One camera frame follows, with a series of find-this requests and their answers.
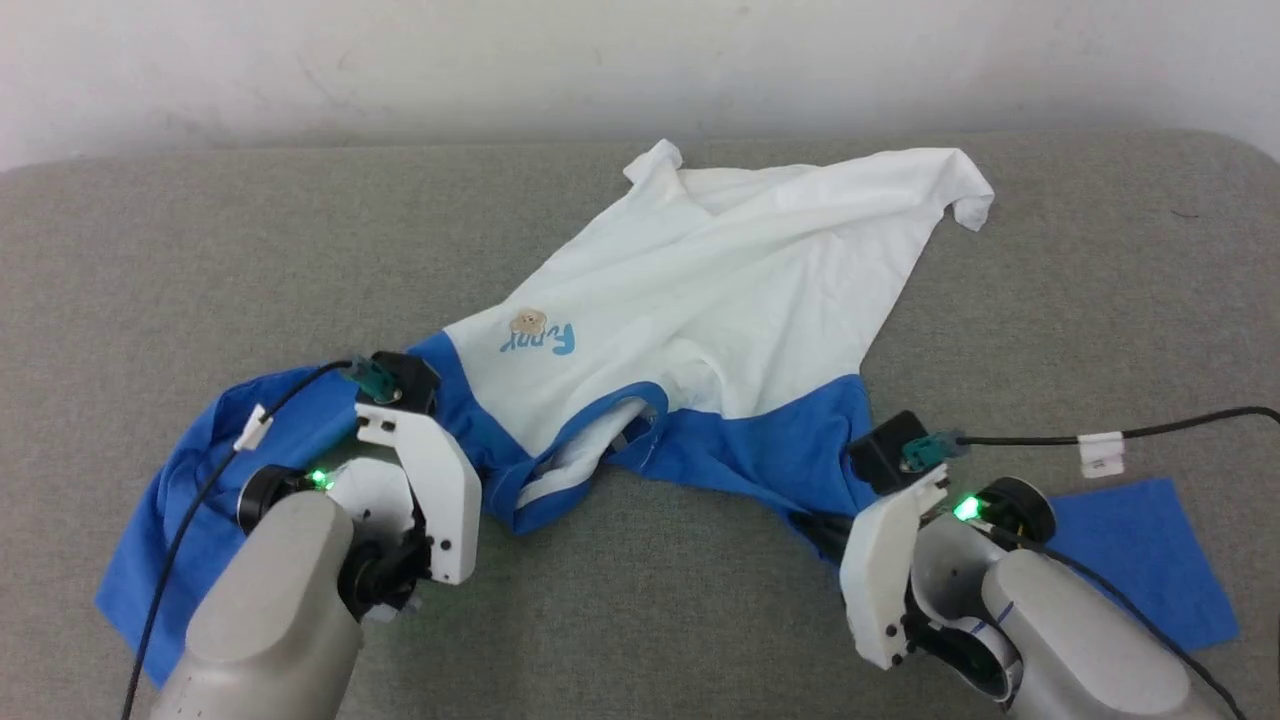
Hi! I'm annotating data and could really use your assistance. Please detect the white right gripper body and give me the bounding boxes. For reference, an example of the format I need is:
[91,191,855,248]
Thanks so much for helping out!
[839,464,952,671]

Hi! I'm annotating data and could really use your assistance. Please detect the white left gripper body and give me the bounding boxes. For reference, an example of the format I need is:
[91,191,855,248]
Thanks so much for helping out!
[354,402,484,587]

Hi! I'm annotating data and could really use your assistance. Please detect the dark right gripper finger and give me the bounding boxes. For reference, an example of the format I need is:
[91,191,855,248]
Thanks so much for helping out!
[793,510,853,563]

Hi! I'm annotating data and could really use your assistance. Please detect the blue and white t-shirt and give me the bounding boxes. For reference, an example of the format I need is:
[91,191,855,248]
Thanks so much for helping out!
[94,139,1242,691]

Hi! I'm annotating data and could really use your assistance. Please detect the grey fabric sofa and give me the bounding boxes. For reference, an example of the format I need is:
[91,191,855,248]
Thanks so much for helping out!
[0,128,1280,720]

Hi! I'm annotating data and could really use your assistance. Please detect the white cable label tag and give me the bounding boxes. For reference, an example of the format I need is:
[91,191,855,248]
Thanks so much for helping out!
[1077,431,1127,480]
[233,404,274,453]

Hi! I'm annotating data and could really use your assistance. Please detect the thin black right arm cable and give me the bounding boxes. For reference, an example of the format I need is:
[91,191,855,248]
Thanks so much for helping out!
[983,524,1249,720]

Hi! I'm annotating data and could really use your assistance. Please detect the black right camera cable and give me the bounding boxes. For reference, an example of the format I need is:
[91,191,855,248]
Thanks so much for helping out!
[900,406,1280,473]

